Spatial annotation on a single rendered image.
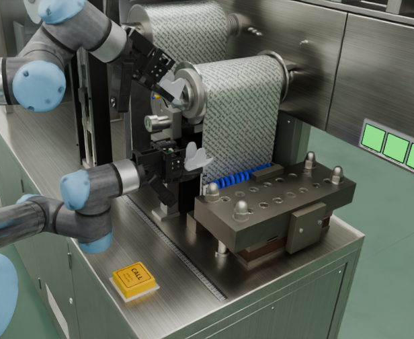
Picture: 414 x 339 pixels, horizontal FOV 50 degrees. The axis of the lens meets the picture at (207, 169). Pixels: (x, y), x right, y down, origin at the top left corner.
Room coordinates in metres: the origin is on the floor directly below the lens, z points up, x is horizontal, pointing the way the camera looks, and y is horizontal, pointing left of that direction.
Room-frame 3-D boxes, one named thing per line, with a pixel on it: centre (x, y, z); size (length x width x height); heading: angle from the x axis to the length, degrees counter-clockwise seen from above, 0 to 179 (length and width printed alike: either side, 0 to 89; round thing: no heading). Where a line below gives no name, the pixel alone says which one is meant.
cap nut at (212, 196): (0.90, -0.02, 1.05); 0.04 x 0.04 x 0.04
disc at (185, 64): (1.01, 0.05, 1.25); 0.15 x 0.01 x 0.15; 36
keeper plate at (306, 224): (0.89, -0.25, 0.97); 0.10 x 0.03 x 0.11; 126
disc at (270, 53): (1.16, -0.15, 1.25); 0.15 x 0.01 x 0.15; 36
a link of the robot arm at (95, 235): (0.80, 0.26, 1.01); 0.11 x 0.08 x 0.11; 75
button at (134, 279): (0.74, 0.15, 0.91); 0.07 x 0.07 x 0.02; 36
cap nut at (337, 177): (1.01, -0.34, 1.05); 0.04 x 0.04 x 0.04
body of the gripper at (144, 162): (0.89, 0.11, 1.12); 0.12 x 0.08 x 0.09; 126
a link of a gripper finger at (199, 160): (0.94, 0.02, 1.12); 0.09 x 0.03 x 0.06; 125
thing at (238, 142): (1.03, -0.08, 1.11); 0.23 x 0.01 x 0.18; 126
